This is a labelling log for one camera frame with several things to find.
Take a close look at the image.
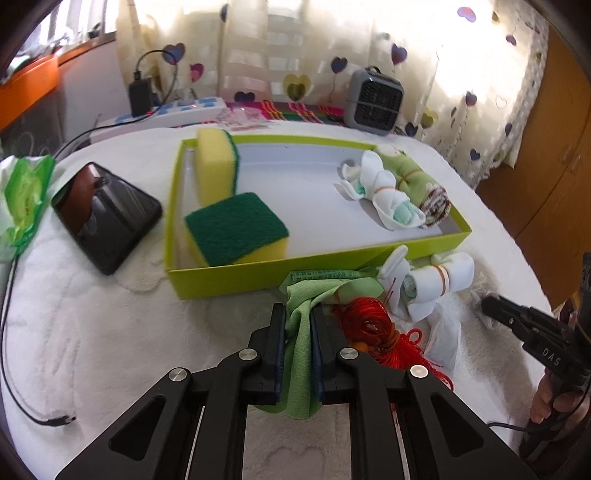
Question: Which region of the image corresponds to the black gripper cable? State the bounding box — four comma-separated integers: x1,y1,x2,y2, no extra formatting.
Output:
487,420,532,433

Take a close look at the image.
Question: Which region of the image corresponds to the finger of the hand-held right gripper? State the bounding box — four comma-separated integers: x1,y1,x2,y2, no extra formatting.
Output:
481,294,557,342

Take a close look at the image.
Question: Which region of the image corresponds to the light green cloth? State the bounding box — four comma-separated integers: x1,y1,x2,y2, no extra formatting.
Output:
256,270,384,421

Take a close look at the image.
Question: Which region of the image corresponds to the green wipes packet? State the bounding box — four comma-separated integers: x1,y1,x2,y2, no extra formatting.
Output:
0,154,57,264

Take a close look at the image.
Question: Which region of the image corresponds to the white sock bundle rubber band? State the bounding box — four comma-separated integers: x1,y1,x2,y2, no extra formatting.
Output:
379,244,476,324

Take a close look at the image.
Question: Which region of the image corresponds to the red string tassel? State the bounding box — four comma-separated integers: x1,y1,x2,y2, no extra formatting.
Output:
330,298,455,393

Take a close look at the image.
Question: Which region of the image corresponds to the black tablet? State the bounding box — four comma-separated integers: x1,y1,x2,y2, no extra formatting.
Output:
51,161,163,276

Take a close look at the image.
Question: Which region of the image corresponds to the small grey heater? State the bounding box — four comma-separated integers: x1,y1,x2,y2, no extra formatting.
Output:
342,66,404,137

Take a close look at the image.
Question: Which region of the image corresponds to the dark glass panel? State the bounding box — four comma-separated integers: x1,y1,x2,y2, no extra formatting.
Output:
0,111,61,158

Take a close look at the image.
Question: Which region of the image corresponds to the white sock bundle teal lining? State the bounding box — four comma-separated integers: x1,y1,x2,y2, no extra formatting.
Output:
335,151,428,232

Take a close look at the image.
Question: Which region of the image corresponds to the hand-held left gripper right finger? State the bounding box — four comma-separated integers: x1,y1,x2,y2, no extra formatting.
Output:
310,305,539,480

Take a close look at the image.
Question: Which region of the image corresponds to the black USB cable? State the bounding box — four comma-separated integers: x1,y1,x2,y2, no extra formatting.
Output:
0,113,100,428

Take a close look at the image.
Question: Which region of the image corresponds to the heart print curtain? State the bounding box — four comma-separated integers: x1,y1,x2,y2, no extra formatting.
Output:
115,0,550,185

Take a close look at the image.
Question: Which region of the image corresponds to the person's right hand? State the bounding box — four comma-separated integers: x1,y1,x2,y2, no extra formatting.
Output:
530,369,591,424

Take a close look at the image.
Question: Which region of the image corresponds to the lime green box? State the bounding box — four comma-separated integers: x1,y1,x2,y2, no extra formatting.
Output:
163,133,472,301

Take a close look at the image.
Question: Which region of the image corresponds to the plaid cloth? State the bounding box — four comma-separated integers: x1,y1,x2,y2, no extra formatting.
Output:
222,99,407,137

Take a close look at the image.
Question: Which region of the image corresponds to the yellow sponge green scouring pad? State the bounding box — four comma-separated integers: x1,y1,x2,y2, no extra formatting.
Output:
194,128,240,206
184,191,291,267

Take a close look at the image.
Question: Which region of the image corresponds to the orange storage box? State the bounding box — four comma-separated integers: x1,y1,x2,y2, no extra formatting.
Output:
0,53,61,132

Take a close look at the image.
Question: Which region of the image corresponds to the white blue power strip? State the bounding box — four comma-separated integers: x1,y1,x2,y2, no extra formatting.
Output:
90,96,227,144

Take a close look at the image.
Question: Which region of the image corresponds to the black charger adapter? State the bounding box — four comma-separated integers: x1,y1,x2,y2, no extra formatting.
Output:
127,48,182,118

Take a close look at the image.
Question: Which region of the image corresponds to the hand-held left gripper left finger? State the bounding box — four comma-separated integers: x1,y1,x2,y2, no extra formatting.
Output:
55,302,288,480

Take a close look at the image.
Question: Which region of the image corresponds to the green sock roll striped cuff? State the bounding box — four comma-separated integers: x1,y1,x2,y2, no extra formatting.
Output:
376,144,452,229

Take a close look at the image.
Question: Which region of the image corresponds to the orange window sill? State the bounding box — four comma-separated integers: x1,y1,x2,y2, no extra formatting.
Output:
58,32,118,65

